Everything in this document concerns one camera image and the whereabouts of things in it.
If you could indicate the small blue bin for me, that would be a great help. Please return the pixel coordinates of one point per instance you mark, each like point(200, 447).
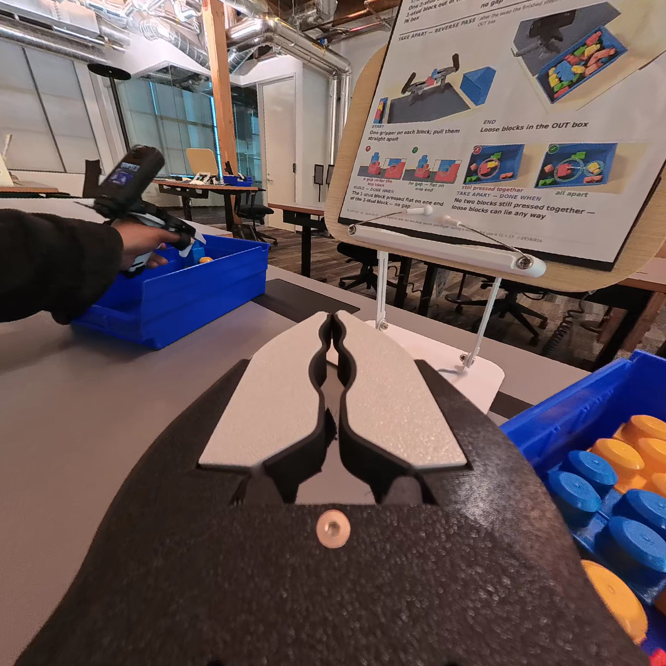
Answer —
point(239, 181)

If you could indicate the blue plastic bin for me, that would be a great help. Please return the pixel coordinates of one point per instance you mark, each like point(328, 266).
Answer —
point(572, 406)

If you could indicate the white door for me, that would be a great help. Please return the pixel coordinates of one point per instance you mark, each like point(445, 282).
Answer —
point(278, 156)

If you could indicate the person's left forearm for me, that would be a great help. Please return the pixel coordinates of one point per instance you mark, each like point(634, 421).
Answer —
point(52, 260)

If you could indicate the blue object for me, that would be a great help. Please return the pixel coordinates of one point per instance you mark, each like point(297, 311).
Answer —
point(182, 302)

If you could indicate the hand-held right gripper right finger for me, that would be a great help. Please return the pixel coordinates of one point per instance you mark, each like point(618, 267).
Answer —
point(400, 416)

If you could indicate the wooden pillar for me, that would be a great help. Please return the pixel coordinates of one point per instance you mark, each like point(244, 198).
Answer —
point(221, 104)

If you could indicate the person's left hand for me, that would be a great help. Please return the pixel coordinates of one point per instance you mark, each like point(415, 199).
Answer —
point(143, 242)

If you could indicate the black sign stand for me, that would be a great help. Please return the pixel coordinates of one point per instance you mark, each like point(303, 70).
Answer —
point(318, 174)
point(330, 174)

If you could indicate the silver air duct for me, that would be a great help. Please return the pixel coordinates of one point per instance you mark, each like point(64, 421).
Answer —
point(52, 39)

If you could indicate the pile of toy blocks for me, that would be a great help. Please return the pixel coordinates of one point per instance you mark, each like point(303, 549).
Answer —
point(635, 546)

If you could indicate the printed instruction sheet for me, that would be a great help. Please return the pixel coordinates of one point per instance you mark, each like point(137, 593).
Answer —
point(520, 156)

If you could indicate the grey wood-edged desk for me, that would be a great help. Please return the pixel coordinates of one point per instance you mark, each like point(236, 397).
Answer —
point(296, 207)
point(41, 204)
point(208, 186)
point(31, 186)

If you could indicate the blue single-stud block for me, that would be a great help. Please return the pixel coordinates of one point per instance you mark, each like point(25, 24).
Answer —
point(197, 256)

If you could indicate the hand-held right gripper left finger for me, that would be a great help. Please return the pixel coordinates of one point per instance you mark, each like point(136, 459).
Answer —
point(260, 416)

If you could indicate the black floor lamp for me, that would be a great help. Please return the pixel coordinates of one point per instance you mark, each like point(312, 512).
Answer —
point(109, 71)

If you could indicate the white document stand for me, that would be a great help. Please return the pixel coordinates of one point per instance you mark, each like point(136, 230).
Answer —
point(478, 380)

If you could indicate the beige divider panel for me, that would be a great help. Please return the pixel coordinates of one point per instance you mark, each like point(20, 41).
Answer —
point(202, 161)

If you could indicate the black office chair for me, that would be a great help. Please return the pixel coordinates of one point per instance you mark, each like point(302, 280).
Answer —
point(92, 179)
point(359, 255)
point(515, 307)
point(255, 211)

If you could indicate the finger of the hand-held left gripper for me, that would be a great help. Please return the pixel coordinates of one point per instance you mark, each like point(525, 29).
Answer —
point(186, 251)
point(196, 238)

